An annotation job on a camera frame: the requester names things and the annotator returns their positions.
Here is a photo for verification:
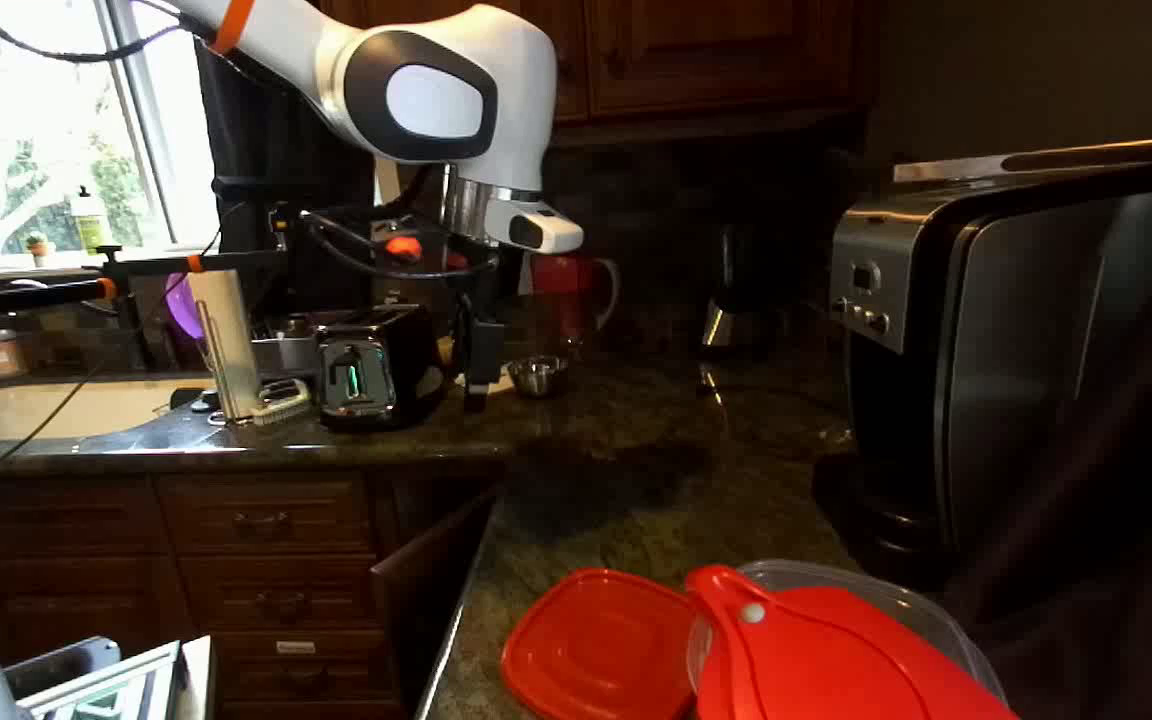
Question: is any black camera cable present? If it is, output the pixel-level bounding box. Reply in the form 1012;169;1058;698
293;199;479;287

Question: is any thin black cable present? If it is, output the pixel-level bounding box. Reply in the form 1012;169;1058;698
0;340;122;507

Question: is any white robot platform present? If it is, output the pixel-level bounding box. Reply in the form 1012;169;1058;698
6;633;217;720

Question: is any flat red plastic lid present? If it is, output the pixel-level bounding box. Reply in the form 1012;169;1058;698
496;566;703;720

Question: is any wooden base cabinet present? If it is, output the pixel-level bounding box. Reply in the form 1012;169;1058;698
0;455;503;720

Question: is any small brown jar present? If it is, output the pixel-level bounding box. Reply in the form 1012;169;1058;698
0;326;29;384

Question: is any wooden wall cabinet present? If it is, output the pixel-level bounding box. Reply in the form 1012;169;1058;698
319;0;872;144

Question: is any small bottle with label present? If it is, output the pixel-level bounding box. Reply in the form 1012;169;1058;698
74;186;116;261

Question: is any flat silver tray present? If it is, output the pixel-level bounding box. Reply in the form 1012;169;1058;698
890;128;1152;190

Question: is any purple plastic object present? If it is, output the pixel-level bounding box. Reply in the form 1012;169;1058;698
162;270;207;346

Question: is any clear container with red lid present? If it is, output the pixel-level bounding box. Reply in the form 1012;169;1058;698
680;555;1026;720

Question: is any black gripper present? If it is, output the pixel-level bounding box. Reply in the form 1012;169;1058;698
454;248;518;414

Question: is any window with white frame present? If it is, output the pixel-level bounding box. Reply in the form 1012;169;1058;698
0;0;225;281

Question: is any red translucent pitcher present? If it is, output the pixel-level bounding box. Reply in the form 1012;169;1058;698
528;253;623;354

